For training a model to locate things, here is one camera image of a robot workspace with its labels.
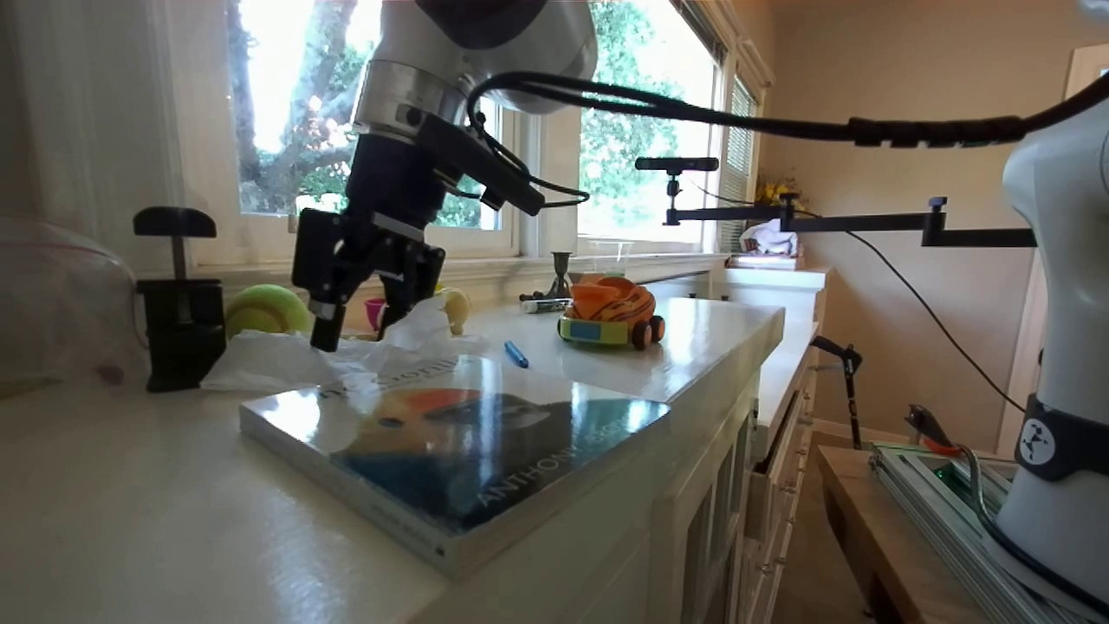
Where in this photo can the black stereo camera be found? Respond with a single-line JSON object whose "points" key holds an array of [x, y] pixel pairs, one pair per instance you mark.
{"points": [[675, 165]]}

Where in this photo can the blue pen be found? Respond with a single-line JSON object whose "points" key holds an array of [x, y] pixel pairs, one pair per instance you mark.
{"points": [[513, 351]]}

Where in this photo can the glossy book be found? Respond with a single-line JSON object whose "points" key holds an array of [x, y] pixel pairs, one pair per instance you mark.
{"points": [[456, 460]]}

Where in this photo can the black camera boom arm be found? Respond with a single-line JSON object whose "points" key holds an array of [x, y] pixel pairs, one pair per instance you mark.
{"points": [[929, 225]]}

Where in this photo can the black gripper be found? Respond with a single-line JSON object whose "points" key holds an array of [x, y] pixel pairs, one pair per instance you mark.
{"points": [[388, 198]]}

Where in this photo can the white paper napkin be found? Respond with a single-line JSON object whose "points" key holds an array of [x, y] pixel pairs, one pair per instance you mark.
{"points": [[280, 363]]}

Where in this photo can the yellow plush toy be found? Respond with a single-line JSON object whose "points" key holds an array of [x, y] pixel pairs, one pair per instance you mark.
{"points": [[456, 309]]}

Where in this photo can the white cabinet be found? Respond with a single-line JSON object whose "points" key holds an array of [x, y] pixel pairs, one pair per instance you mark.
{"points": [[660, 533]]}

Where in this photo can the black clamp mount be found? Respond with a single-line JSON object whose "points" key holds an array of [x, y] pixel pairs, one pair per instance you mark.
{"points": [[185, 323]]}

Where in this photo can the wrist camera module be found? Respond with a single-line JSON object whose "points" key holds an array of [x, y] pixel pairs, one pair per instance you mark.
{"points": [[459, 154]]}

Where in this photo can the yellow tennis ball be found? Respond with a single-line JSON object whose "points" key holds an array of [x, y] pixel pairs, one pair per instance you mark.
{"points": [[268, 309]]}

